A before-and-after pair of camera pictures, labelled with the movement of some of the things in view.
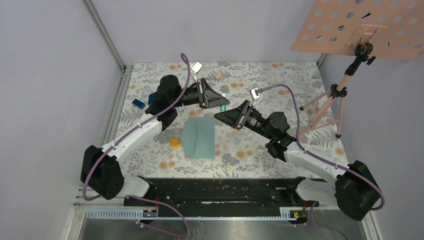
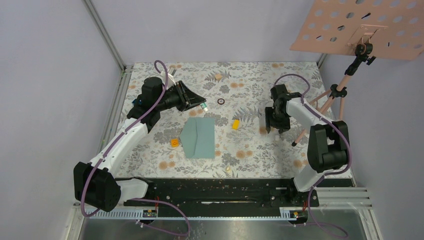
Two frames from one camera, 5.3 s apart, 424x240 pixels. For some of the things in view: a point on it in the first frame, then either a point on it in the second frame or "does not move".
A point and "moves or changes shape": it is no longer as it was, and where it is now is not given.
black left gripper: x=209 y=98 -> x=195 y=99
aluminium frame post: x=104 y=35 does not move
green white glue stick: x=223 y=108 moves or changes shape
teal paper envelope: x=198 y=137 does not move
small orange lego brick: x=175 y=143 does not move
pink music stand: x=387 y=28 does not move
